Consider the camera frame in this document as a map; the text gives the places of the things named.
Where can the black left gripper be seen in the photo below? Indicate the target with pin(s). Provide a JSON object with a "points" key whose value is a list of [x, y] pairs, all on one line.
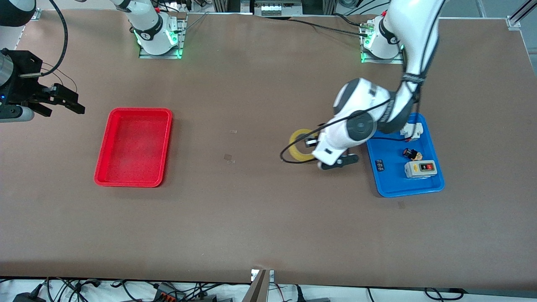
{"points": [[311, 142]]}

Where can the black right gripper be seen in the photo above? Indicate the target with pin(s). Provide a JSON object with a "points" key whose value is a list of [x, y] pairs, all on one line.
{"points": [[24, 82]]}

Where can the yellow tape roll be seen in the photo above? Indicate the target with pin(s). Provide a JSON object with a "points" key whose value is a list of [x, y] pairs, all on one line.
{"points": [[295, 140]]}

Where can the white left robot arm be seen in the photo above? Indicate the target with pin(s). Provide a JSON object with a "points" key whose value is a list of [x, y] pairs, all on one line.
{"points": [[356, 105]]}

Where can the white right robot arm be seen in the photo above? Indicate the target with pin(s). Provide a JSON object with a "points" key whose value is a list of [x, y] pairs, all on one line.
{"points": [[149, 25]]}

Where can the small black terminal block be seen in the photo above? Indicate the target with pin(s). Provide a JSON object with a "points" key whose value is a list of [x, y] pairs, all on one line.
{"points": [[380, 165]]}

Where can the red plastic tray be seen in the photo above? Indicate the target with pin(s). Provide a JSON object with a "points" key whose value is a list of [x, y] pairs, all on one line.
{"points": [[132, 147]]}

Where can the blue plastic tray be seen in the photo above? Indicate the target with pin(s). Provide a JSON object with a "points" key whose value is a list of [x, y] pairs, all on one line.
{"points": [[394, 184]]}

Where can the black red push button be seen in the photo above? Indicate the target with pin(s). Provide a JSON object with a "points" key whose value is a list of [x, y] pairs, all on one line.
{"points": [[409, 152]]}

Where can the white circuit breaker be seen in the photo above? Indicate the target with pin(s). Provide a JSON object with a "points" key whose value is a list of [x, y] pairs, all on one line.
{"points": [[413, 131]]}

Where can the white power strip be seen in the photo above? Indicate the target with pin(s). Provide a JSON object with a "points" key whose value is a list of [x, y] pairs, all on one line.
{"points": [[174, 6]]}

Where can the aluminium profile beam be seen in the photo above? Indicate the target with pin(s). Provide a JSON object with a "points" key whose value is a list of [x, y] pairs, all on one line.
{"points": [[256, 289]]}

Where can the black power adapter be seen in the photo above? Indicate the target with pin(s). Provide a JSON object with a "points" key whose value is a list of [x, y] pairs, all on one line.
{"points": [[27, 297]]}

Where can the orange black connector block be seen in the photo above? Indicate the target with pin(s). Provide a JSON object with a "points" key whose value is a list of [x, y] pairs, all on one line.
{"points": [[168, 292]]}

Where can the metal corner bracket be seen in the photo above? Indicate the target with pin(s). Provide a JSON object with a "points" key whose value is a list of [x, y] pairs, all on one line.
{"points": [[512, 23], [37, 14]]}

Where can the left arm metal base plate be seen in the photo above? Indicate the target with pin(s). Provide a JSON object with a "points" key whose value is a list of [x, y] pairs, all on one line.
{"points": [[369, 60]]}

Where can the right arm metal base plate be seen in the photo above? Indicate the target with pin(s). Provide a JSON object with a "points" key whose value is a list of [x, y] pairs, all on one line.
{"points": [[144, 55]]}

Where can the grey switch box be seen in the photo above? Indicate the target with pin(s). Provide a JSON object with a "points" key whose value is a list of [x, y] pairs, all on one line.
{"points": [[420, 169]]}

